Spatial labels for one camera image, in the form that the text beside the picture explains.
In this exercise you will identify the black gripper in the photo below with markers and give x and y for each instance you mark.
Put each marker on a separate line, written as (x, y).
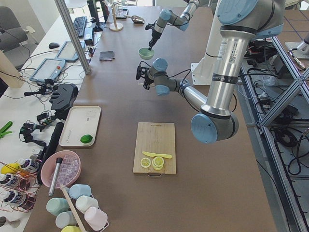
(147, 82)
(155, 36)

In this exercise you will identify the steel muddler tube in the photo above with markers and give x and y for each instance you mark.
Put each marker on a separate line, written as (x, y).
(55, 176)

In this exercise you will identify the wooden cup rack pole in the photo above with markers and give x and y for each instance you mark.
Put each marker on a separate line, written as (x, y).
(76, 216)

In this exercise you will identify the lemon slice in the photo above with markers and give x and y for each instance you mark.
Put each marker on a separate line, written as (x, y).
(145, 162)

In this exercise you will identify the pink bowl of ice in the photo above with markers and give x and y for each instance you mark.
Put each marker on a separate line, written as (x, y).
(69, 172)

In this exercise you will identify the steel scoop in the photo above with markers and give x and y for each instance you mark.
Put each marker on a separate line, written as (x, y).
(135, 19)

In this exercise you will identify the aluminium frame post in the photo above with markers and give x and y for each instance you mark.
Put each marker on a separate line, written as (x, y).
(65, 15)

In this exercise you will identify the grey office chair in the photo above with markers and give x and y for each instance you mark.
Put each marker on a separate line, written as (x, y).
(16, 43)

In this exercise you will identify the black cylinder tube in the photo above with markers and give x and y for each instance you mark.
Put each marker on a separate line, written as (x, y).
(51, 148)

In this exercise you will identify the blue teach pendant near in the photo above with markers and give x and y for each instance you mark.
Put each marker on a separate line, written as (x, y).
(50, 68)

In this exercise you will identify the blue teach pendant far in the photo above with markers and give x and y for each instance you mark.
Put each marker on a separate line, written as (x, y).
(67, 52)

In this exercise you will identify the wooden stand with round base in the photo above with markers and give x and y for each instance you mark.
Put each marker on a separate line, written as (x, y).
(115, 26)

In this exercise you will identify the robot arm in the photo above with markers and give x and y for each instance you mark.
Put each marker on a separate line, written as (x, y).
(240, 22)
(167, 16)

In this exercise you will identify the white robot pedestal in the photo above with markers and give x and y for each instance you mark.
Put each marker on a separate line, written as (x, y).
(202, 71)

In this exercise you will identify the black computer mouse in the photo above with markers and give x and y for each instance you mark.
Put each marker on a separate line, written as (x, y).
(53, 45)

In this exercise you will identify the pastel white cup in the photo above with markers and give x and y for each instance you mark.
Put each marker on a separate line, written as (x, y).
(85, 202)

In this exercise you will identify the black power adapter box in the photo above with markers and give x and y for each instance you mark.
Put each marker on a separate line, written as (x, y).
(89, 36)

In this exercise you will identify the blue teach pendant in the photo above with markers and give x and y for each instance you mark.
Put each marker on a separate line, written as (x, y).
(50, 68)
(67, 52)

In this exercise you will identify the yellow plastic knife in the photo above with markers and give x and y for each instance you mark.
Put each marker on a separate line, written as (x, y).
(150, 154)

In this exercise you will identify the black keyboard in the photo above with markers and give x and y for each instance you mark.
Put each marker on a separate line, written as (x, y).
(79, 24)

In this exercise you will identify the stacked lemon slices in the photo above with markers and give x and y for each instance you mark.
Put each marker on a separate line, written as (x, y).
(158, 163)

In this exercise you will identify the black tray with wood inlay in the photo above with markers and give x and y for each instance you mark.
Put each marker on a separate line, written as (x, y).
(121, 14)

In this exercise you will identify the beige rabbit tray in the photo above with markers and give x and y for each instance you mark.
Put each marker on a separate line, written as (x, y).
(81, 120)

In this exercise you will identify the pastel grey cup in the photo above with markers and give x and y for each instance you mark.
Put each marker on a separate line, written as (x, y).
(65, 219)

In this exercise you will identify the pastel green cup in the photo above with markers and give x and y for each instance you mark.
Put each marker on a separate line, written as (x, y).
(55, 206)

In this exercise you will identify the grey folded cloth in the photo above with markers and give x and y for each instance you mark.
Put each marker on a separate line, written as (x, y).
(106, 56)

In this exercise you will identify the black monitor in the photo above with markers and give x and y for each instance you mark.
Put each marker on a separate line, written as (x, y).
(97, 27)

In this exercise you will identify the green lime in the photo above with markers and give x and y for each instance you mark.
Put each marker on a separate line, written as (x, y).
(87, 138)

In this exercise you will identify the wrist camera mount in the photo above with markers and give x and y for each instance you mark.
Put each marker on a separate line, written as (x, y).
(151, 26)
(142, 70)

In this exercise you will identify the bamboo cutting board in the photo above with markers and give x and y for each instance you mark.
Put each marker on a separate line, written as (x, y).
(155, 138)

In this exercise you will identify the green clamp tool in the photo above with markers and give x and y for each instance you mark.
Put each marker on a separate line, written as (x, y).
(5, 129)

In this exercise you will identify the pastel pink cup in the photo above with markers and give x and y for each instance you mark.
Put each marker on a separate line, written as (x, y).
(96, 218)

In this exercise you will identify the green bowl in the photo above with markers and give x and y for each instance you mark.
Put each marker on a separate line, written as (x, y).
(146, 54)

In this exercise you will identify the pastel blue cup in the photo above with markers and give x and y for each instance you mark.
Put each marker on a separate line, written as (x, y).
(78, 190)

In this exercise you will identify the pastel yellow cup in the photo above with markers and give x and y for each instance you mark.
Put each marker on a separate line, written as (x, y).
(71, 228)

